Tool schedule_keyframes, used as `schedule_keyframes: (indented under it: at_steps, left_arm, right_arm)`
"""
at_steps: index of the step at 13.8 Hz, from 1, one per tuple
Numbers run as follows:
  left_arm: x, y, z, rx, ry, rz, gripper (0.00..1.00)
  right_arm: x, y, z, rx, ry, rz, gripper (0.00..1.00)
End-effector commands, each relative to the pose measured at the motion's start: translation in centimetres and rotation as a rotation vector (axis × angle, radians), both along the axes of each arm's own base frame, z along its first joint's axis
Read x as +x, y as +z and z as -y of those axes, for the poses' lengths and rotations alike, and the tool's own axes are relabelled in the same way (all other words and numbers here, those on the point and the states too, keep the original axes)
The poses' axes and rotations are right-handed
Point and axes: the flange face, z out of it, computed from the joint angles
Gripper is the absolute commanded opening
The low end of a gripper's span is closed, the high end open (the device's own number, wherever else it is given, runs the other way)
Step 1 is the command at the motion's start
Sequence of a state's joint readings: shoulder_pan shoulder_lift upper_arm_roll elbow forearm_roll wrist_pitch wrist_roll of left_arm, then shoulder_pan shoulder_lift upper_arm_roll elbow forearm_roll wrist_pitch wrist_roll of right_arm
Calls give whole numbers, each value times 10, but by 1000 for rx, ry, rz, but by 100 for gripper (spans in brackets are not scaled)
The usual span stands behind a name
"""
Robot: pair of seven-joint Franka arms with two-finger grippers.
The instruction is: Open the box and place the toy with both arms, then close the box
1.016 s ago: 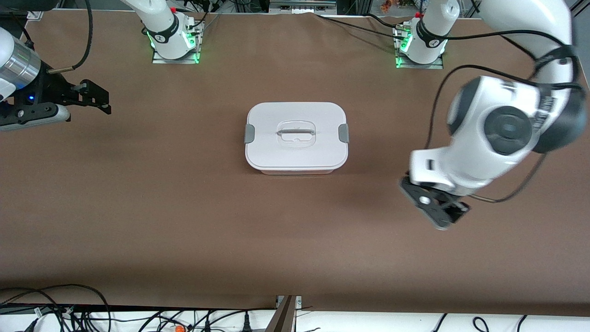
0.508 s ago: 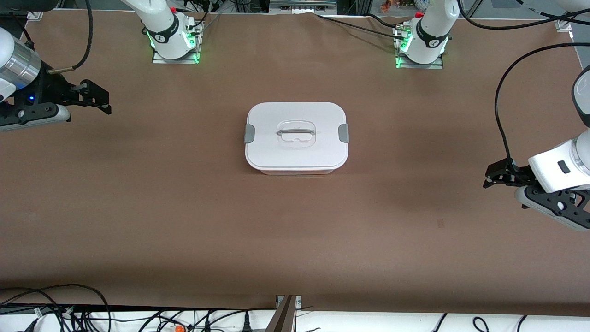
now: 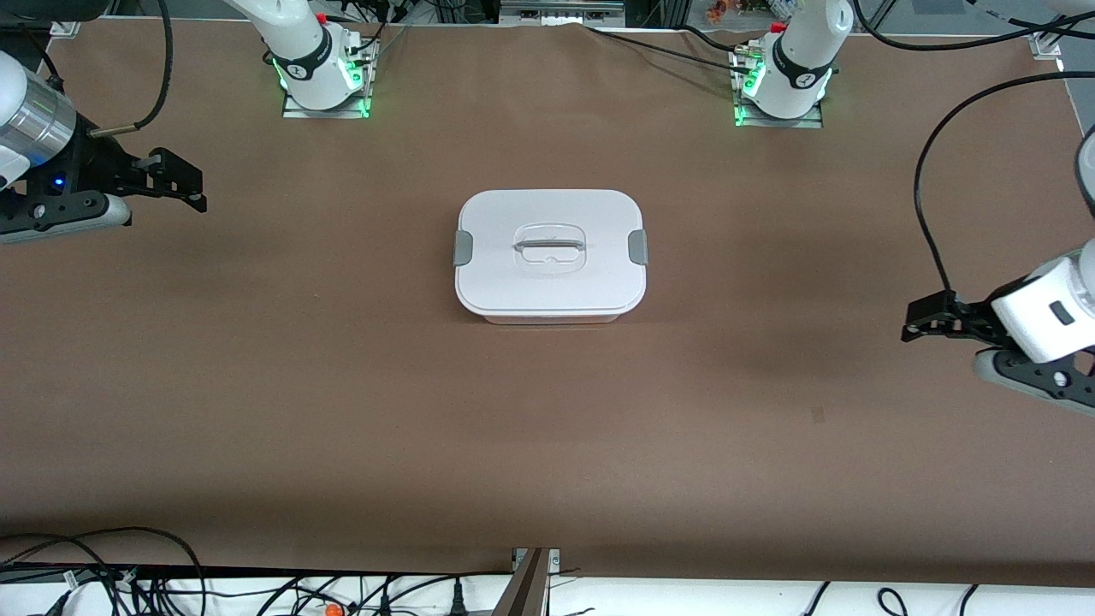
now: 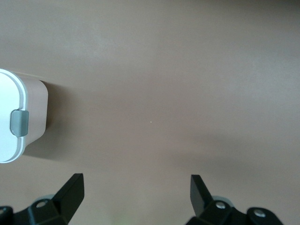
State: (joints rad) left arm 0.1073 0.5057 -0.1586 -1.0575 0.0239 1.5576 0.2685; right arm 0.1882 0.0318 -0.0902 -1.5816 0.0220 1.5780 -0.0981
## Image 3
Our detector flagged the white box lid grey clips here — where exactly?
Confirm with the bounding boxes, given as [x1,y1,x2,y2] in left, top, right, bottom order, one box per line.
[453,189,648,317]

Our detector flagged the translucent pink plastic box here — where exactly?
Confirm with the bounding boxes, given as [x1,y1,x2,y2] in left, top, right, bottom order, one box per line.
[479,310,625,325]

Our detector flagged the aluminium corner profile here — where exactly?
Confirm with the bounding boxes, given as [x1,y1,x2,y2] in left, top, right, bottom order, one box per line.
[1031,0,1095,61]

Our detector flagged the brown table cover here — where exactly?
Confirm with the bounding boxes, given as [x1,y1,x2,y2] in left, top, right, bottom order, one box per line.
[0,17,1095,588]

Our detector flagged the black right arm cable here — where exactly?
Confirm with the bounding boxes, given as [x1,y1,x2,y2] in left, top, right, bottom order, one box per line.
[90,0,175,139]

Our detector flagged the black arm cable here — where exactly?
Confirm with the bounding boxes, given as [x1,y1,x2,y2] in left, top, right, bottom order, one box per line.
[851,0,1095,300]
[90,0,175,139]

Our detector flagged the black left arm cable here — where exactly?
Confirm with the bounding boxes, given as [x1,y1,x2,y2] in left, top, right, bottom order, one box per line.
[851,0,1095,300]

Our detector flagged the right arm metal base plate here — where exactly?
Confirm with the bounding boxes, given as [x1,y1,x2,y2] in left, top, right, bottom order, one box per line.
[282,38,376,119]

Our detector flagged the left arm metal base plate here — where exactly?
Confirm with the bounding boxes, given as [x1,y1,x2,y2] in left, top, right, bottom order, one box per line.
[733,47,824,129]

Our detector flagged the looping black cable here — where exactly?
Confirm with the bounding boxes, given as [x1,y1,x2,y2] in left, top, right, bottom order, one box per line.
[0,526,208,616]

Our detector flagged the long black table cable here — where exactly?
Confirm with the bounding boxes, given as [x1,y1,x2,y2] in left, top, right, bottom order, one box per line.
[584,24,754,78]

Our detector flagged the aluminium profile post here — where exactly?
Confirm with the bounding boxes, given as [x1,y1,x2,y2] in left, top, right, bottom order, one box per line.
[492,548,561,616]

